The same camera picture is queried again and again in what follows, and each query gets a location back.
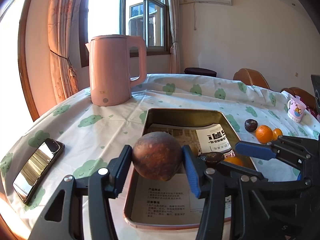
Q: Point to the brown leather chair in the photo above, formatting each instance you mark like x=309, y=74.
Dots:
x=251, y=77

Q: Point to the dark round stool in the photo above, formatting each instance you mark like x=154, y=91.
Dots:
x=200, y=71

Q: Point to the pink cartoon cup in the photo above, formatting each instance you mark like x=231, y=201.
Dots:
x=296, y=108

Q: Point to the purple passion fruit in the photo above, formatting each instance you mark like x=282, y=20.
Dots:
x=157, y=156

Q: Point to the brown leather sofa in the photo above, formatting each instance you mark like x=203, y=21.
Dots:
x=305, y=96

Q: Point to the printed paper leaflet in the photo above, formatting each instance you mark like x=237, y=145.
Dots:
x=170, y=204

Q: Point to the smooth oval orange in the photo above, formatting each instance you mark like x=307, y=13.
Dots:
x=276, y=133

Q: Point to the pink curtain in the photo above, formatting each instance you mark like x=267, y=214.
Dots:
x=174, y=15
x=61, y=15

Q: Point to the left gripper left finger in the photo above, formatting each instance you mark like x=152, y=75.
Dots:
x=61, y=218

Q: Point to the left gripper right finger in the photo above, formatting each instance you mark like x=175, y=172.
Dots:
x=209, y=184

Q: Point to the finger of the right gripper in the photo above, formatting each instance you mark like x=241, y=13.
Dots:
x=246, y=174
x=289, y=150

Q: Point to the small orange citrus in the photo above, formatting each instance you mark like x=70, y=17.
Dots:
x=234, y=160

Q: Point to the white cloud-print tablecloth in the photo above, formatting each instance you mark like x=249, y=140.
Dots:
x=93, y=135

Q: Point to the right pink curtain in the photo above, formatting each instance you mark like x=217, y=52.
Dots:
x=174, y=15

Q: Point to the black smartphone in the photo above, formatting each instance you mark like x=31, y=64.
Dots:
x=35, y=168

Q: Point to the large wrinkled mandarin orange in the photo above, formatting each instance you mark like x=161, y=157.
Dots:
x=264, y=134

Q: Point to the left pink curtain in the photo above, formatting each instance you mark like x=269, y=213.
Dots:
x=61, y=15

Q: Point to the brown framed window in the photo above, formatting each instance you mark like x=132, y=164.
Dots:
x=148, y=19

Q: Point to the pink electric kettle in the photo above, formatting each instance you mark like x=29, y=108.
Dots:
x=109, y=68

